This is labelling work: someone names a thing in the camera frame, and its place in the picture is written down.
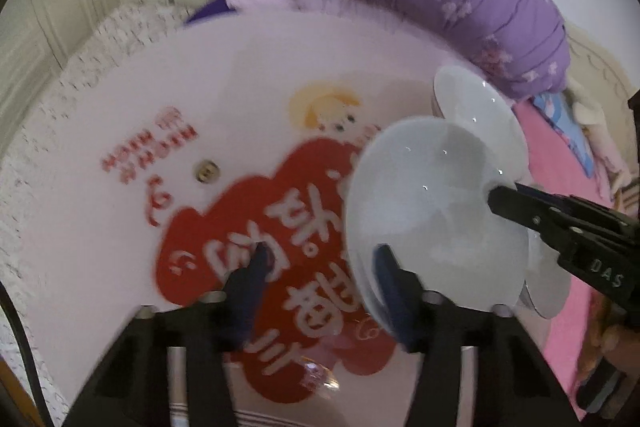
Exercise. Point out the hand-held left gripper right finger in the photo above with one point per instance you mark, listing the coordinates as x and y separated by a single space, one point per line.
395 302

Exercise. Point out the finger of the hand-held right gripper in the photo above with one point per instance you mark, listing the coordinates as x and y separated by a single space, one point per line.
555 197
510 204

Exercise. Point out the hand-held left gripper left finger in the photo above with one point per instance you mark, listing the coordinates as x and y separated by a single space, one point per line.
255 287

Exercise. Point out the white bowl grey stripe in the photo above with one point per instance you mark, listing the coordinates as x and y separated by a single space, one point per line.
430 207
475 107

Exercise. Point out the person's right hand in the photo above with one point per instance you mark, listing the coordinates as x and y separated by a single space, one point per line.
620 347

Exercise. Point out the blue cartoon pillow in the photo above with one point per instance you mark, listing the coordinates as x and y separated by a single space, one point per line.
565 127

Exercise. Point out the white plush toy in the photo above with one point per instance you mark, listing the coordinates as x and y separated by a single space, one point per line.
595 122

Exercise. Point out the pink bed blanket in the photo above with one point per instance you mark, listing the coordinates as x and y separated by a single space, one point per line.
562 352

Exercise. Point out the cream carved headboard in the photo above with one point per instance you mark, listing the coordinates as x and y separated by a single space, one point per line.
600 62

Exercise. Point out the round pink printed table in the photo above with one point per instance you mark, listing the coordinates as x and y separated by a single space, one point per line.
125 107

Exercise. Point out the cream panelled wardrobe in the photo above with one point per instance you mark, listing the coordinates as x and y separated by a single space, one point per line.
60 17

